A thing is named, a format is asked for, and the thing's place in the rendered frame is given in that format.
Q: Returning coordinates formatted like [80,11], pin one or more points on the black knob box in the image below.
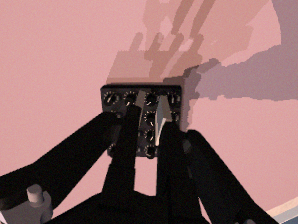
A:
[113,97]

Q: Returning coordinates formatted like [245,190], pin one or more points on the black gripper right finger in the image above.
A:
[223,197]

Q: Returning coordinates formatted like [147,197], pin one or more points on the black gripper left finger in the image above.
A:
[28,193]

